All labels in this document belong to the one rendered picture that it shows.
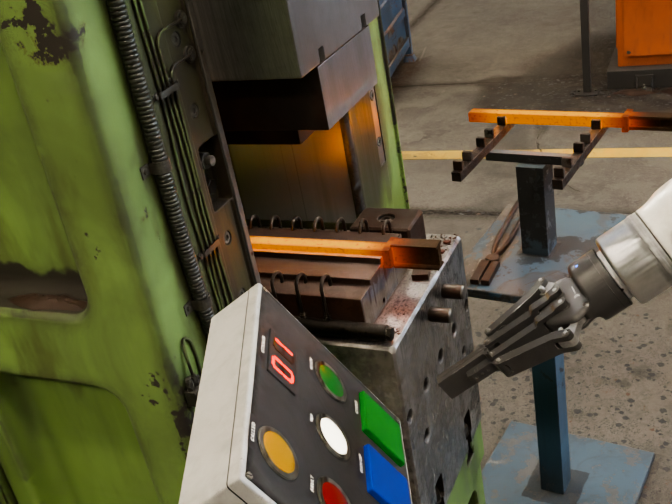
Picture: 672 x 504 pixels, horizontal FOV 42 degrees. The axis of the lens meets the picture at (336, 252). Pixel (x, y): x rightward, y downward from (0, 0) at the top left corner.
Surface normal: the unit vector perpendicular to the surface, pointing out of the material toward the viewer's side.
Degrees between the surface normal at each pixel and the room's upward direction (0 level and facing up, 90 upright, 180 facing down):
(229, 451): 30
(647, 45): 87
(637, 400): 0
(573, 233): 0
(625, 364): 0
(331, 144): 90
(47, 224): 89
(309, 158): 90
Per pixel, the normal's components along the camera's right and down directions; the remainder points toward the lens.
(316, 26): 0.91, 0.05
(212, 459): -0.64, -0.67
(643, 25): -0.35, 0.50
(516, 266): -0.17, -0.87
